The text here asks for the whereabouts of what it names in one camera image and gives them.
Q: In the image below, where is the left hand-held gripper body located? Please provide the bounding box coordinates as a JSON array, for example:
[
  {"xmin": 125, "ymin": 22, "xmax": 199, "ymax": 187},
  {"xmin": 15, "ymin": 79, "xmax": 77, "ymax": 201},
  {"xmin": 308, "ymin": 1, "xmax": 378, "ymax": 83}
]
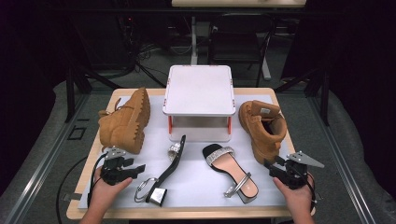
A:
[{"xmin": 100, "ymin": 147, "xmax": 135, "ymax": 187}]

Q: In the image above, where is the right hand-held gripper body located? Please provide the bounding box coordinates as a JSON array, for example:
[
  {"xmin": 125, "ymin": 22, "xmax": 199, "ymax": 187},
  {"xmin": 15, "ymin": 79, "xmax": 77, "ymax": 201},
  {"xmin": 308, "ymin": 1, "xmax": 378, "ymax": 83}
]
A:
[{"xmin": 279, "ymin": 150, "xmax": 325, "ymax": 190}]

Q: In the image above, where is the black rhinestone strap sandal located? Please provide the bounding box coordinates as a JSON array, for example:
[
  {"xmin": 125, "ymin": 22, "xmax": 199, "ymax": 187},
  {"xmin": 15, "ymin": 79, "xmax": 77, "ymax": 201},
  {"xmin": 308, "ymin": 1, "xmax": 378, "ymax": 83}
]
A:
[
  {"xmin": 134, "ymin": 134, "xmax": 187, "ymax": 207},
  {"xmin": 202, "ymin": 143, "xmax": 260, "ymax": 204}
]

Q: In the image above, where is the tan suede boot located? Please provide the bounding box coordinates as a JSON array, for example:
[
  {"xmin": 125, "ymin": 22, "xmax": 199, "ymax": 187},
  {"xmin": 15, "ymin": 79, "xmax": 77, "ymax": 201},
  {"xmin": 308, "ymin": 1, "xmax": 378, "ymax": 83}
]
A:
[
  {"xmin": 97, "ymin": 87, "xmax": 151, "ymax": 155},
  {"xmin": 238, "ymin": 99, "xmax": 288, "ymax": 165}
]

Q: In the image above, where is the white shoe rack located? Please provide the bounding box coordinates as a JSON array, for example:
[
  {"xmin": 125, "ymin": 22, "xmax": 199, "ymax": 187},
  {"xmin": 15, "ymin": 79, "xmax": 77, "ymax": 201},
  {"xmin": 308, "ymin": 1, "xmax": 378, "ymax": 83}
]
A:
[{"xmin": 162, "ymin": 64, "xmax": 236, "ymax": 144}]

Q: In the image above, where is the person's left hand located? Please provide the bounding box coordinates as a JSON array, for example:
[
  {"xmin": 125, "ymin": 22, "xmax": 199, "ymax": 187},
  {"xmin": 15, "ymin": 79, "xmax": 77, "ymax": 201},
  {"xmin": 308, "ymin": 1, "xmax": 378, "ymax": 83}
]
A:
[{"xmin": 90, "ymin": 166, "xmax": 134, "ymax": 213}]

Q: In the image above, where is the person's right hand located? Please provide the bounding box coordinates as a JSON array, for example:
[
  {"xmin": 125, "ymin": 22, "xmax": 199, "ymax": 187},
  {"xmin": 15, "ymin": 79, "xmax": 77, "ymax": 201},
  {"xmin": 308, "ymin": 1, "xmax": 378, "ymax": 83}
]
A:
[{"xmin": 273, "ymin": 174, "xmax": 317, "ymax": 217}]

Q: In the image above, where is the black metal stand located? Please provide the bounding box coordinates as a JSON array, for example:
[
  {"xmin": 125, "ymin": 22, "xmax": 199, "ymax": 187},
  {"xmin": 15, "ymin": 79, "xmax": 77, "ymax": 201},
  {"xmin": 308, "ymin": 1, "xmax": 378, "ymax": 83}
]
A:
[
  {"xmin": 274, "ymin": 66, "xmax": 331, "ymax": 127},
  {"xmin": 64, "ymin": 62, "xmax": 124, "ymax": 124}
]

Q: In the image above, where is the black folding chair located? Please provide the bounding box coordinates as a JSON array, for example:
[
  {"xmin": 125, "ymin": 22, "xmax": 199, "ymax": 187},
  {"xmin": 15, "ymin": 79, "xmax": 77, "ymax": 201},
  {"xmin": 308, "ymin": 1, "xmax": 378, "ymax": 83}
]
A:
[{"xmin": 208, "ymin": 12, "xmax": 278, "ymax": 88}]

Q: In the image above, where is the white-legged desk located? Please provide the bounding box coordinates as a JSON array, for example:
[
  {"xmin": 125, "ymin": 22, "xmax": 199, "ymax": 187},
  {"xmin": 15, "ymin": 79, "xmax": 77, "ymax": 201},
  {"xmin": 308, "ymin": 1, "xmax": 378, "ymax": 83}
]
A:
[{"xmin": 171, "ymin": 0, "xmax": 307, "ymax": 81}]

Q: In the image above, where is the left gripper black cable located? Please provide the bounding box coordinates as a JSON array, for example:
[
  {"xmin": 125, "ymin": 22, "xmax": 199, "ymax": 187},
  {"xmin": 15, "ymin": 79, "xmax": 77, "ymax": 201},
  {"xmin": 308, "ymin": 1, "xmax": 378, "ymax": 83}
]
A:
[{"xmin": 87, "ymin": 152, "xmax": 108, "ymax": 209}]

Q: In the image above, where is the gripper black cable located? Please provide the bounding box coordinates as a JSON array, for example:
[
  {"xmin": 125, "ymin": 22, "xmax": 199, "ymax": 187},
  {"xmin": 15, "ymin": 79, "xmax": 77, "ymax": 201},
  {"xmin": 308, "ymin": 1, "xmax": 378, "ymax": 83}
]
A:
[
  {"xmin": 87, "ymin": 152, "xmax": 108, "ymax": 209},
  {"xmin": 306, "ymin": 178, "xmax": 318, "ymax": 216}
]

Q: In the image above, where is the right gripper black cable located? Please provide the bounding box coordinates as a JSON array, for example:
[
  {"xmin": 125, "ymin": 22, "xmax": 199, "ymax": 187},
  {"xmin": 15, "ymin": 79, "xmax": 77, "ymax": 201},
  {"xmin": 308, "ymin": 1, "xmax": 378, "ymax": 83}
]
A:
[{"xmin": 306, "ymin": 178, "xmax": 318, "ymax": 216}]

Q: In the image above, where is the black floor cable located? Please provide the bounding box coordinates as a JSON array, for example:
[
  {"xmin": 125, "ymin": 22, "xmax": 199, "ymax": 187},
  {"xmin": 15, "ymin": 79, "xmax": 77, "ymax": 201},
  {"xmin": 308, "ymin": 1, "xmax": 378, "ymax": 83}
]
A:
[{"xmin": 55, "ymin": 156, "xmax": 89, "ymax": 224}]

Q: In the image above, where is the aluminium frame rail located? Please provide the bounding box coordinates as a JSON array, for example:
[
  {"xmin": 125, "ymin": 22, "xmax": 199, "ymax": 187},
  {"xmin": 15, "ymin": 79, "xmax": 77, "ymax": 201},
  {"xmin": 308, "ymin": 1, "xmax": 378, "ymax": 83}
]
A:
[
  {"xmin": 4, "ymin": 92, "xmax": 92, "ymax": 224},
  {"xmin": 306, "ymin": 92, "xmax": 377, "ymax": 224}
]

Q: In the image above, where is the bundle of black cables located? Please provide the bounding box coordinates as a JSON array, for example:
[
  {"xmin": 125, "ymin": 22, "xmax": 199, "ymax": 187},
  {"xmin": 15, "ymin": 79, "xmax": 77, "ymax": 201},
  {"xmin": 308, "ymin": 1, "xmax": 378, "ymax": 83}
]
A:
[{"xmin": 116, "ymin": 15, "xmax": 167, "ymax": 88}]

